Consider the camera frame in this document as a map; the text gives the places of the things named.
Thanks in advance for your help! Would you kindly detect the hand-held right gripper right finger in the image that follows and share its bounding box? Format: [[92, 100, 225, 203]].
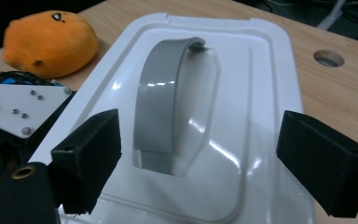
[[275, 109, 358, 218]]

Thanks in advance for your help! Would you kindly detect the blue and black toy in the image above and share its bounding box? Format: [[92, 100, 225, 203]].
[[0, 70, 64, 88]]

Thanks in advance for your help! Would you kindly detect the white metal stand frame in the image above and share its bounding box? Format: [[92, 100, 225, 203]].
[[317, 0, 347, 31]]

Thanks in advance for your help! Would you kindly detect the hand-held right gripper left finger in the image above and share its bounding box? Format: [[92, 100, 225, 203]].
[[48, 108, 122, 217]]

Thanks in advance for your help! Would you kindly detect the orange plush toy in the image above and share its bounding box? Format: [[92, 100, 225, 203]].
[[2, 9, 100, 79]]

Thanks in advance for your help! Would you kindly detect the white lid with grey handle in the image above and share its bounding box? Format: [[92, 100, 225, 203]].
[[27, 12, 319, 224]]

